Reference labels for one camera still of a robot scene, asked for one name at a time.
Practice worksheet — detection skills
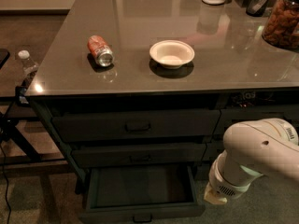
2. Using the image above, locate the white paper bowl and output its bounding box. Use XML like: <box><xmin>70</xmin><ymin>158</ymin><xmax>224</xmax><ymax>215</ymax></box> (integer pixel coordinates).
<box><xmin>149</xmin><ymin>40</ymin><xmax>195</xmax><ymax>69</ymax></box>

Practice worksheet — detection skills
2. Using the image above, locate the orange soda can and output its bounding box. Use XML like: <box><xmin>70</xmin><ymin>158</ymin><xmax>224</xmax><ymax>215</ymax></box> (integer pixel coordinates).
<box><xmin>87</xmin><ymin>35</ymin><xmax>114</xmax><ymax>67</ymax></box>

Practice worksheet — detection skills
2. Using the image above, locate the dark cabinet frame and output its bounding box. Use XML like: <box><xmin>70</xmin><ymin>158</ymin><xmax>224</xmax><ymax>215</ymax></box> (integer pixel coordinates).
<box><xmin>28</xmin><ymin>89</ymin><xmax>299</xmax><ymax>186</ymax></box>

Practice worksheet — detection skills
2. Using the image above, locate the jar of nuts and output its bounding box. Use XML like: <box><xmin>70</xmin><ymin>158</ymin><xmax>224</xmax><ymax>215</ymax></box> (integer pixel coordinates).
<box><xmin>262</xmin><ymin>0</ymin><xmax>299</xmax><ymax>49</ymax></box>

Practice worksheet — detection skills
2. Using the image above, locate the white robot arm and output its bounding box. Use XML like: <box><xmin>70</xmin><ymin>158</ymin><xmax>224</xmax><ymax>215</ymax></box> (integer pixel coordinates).
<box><xmin>204</xmin><ymin>119</ymin><xmax>299</xmax><ymax>204</ymax></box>

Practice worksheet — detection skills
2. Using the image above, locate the snack bag in shelf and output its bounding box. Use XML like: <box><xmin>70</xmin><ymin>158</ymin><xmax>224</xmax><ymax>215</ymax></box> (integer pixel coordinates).
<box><xmin>229</xmin><ymin>91</ymin><xmax>257</xmax><ymax>107</ymax></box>

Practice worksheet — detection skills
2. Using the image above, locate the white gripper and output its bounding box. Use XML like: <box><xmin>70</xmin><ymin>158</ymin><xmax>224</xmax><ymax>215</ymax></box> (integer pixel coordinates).
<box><xmin>204</xmin><ymin>154</ymin><xmax>262</xmax><ymax>205</ymax></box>

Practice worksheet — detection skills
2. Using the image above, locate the black side table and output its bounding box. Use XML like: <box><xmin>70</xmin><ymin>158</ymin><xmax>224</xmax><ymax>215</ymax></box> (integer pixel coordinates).
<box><xmin>0</xmin><ymin>49</ymin><xmax>68</xmax><ymax>174</ymax></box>

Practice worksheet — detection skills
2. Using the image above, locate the clear plastic water bottle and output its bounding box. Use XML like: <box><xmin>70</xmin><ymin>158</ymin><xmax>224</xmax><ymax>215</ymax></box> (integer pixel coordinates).
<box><xmin>18</xmin><ymin>50</ymin><xmax>39</xmax><ymax>77</ymax></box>

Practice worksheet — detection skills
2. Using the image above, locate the black cable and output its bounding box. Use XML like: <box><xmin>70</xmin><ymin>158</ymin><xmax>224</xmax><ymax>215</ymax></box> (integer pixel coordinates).
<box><xmin>0</xmin><ymin>140</ymin><xmax>13</xmax><ymax>224</ymax></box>

